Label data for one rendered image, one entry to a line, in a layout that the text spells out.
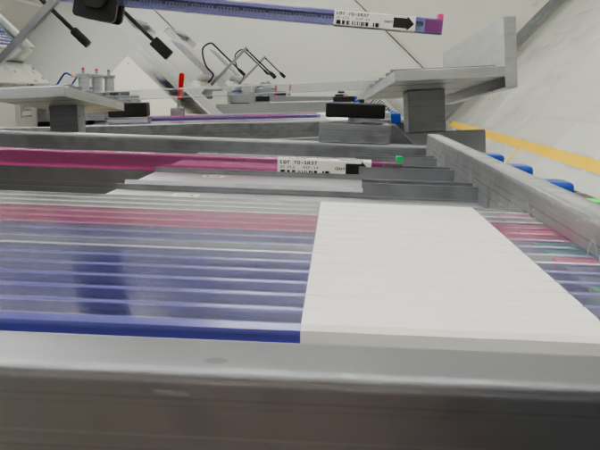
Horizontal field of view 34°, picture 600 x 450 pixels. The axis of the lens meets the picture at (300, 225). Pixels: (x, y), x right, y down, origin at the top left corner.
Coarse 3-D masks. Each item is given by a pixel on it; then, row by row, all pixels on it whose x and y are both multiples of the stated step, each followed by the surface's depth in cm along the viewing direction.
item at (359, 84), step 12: (264, 84) 117; (276, 84) 117; (288, 84) 117; (300, 84) 117; (312, 84) 117; (324, 84) 117; (336, 84) 117; (348, 84) 117; (360, 84) 117; (372, 84) 117; (120, 96) 117; (132, 96) 117; (144, 96) 117; (156, 96) 117; (168, 96) 117; (180, 96) 117; (192, 96) 117
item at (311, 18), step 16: (48, 0) 74; (64, 0) 73; (128, 0) 73; (144, 0) 73; (160, 0) 73; (176, 0) 73; (192, 0) 73; (208, 0) 73; (224, 0) 73; (240, 16) 73; (256, 16) 73; (272, 16) 73; (288, 16) 73; (304, 16) 73; (320, 16) 73; (416, 32) 73; (432, 32) 73
